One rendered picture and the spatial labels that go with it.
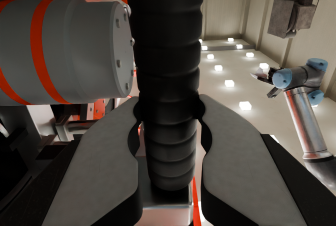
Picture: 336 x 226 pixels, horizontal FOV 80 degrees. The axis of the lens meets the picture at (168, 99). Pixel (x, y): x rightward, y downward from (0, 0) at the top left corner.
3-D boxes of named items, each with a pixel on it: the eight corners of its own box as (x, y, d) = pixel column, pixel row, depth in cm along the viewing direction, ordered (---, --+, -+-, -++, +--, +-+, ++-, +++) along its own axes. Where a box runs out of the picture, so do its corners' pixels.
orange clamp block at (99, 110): (65, 116, 54) (80, 121, 62) (94, 115, 54) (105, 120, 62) (68, 90, 55) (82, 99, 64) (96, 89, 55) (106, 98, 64)
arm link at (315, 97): (329, 88, 84) (322, 105, 88) (306, 78, 93) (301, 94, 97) (314, 91, 82) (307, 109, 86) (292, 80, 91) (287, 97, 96)
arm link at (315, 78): (312, 65, 77) (303, 91, 83) (335, 61, 80) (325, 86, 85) (295, 59, 84) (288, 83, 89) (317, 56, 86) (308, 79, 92)
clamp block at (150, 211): (62, 209, 14) (81, 248, 16) (194, 206, 14) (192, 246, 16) (87, 155, 18) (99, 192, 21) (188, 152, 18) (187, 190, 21)
